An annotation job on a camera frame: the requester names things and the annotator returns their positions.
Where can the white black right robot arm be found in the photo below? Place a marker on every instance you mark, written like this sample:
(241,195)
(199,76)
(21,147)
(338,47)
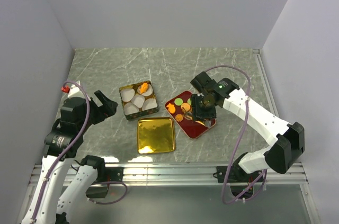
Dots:
(286,141)

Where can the orange swirl cookie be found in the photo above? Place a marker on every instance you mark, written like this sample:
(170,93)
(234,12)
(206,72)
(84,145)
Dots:
(179,117)

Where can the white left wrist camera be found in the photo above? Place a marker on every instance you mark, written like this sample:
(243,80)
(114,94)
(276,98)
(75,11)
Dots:
(73,89)

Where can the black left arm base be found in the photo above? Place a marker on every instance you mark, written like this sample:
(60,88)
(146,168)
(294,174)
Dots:
(98,190)

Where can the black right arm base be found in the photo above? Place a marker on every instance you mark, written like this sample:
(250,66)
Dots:
(237,175)

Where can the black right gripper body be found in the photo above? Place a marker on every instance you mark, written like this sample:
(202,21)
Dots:
(202,107)

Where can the red serving tray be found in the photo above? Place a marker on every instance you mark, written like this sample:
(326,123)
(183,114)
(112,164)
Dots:
(192,130)

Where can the gold tin lid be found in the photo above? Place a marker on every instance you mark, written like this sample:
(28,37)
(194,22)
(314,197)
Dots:
(155,135)

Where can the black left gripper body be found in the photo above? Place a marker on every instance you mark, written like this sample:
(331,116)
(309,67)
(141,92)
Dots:
(96,114)

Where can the aluminium table edge rail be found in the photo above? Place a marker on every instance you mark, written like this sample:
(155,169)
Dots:
(190,174)

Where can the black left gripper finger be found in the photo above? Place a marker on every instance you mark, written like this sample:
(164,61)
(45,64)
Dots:
(102,98)
(110,107)

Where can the silver metal tongs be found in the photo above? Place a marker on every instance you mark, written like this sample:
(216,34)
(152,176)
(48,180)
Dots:
(204,122)

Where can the green cookie tin box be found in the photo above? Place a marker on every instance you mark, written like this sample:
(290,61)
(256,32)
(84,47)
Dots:
(141,113)

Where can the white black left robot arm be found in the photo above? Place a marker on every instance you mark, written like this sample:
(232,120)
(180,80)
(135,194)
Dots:
(51,203)

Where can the orange fish shaped cookie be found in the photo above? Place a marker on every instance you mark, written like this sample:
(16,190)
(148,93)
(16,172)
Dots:
(143,88)

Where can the white paper cup liner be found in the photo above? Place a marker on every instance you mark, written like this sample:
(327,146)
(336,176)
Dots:
(130,108)
(149,104)
(138,100)
(149,92)
(127,94)

